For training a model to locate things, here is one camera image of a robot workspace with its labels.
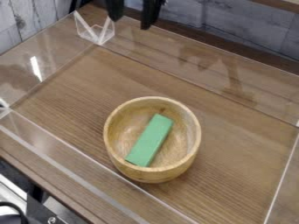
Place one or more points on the black metal mount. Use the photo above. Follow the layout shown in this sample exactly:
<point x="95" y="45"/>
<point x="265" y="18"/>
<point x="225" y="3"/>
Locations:
<point x="39" y="214"/>

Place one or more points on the green rectangular block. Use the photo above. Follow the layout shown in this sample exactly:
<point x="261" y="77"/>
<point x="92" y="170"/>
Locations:
<point x="150" y="141"/>

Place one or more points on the round wooden bowl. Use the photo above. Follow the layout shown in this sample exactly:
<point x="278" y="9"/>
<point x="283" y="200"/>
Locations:
<point x="124" y="126"/>

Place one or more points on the clear acrylic corner bracket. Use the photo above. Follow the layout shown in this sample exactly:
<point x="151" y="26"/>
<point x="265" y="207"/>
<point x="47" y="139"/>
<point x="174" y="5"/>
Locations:
<point x="98" y="34"/>

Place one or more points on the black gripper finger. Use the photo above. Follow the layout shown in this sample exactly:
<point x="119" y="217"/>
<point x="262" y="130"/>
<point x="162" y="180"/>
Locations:
<point x="150" y="13"/>
<point x="115" y="9"/>

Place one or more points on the clear acrylic enclosure wall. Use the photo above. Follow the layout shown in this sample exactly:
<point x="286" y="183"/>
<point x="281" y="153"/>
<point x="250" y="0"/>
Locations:
<point x="62" y="84"/>

